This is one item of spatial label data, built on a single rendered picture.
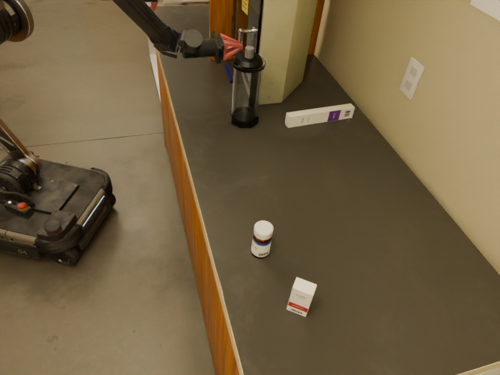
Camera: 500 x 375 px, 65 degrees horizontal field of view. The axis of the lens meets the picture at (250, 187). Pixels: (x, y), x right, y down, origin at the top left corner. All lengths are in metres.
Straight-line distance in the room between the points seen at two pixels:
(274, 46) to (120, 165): 1.57
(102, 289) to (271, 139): 1.19
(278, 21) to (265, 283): 0.84
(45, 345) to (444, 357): 1.60
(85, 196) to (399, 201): 1.55
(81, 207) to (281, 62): 1.24
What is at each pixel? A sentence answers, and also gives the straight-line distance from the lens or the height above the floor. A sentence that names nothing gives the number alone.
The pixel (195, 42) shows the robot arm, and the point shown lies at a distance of 1.32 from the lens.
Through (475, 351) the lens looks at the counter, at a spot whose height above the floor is 0.94.
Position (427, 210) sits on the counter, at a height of 0.94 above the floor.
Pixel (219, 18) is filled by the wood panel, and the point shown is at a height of 1.12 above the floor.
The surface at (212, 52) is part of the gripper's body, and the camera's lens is 1.40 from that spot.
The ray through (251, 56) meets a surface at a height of 1.19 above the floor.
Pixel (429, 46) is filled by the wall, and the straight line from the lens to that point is 1.35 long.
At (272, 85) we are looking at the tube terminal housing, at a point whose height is 1.02.
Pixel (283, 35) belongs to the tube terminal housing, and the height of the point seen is 1.20.
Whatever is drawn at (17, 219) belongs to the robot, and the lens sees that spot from 2.19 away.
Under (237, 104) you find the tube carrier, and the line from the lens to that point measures 1.34.
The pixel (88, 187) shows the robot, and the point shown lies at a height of 0.24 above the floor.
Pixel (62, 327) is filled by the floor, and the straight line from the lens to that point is 2.06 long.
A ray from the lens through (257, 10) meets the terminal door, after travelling 1.38.
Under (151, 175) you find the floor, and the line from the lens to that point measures 2.60.
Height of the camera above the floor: 1.74
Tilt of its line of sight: 44 degrees down
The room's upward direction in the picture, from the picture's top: 6 degrees clockwise
